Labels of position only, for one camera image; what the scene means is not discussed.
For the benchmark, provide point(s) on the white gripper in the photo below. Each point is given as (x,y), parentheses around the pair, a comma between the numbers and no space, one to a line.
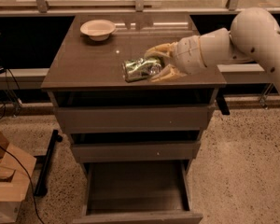
(187,54)

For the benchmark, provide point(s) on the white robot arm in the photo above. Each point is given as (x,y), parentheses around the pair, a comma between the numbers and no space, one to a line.
(254,36)

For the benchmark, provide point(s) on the grey top drawer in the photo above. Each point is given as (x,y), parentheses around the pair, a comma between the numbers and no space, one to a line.
(124,119)

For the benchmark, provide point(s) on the grey drawer cabinet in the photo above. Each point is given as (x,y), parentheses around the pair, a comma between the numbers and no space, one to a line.
(89,74)

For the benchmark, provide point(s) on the grey middle drawer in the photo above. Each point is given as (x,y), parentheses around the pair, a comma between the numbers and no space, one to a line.
(135,151)

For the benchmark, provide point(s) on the grey open bottom drawer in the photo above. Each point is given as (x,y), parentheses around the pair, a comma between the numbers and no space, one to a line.
(137,192)

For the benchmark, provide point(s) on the white paper bowl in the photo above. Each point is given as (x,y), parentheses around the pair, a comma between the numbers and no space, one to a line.
(98,30)

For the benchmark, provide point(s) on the black floor stand bar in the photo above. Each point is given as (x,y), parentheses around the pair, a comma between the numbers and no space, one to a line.
(45,160)

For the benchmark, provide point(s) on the brown cardboard box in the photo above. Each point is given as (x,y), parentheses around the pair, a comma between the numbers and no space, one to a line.
(16,168)

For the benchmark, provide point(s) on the black bracket behind cabinet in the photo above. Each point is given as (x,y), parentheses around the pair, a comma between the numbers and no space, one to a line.
(221,103)

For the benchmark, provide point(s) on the metal floor bracket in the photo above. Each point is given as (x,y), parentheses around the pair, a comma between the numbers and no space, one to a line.
(264,95)

